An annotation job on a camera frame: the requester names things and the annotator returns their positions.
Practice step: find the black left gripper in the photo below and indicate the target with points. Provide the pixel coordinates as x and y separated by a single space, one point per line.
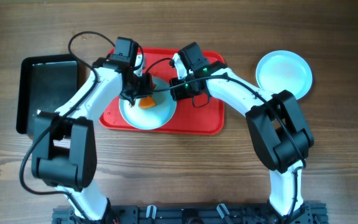
142 91

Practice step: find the black rectangular water tray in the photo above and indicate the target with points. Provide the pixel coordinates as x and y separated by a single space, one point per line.
46 83

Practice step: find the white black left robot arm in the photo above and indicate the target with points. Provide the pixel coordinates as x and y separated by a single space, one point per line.
63 152

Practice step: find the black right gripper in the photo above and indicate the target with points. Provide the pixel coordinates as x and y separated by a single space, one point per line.
179 94

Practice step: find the white plate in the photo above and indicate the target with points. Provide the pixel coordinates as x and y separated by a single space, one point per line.
151 118
284 70

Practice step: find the red plastic tray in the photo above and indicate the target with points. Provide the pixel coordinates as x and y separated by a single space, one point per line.
192 116

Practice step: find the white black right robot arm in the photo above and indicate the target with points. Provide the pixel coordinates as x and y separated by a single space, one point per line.
279 132

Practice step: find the orange sponge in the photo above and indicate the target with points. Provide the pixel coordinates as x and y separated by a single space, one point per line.
146 103

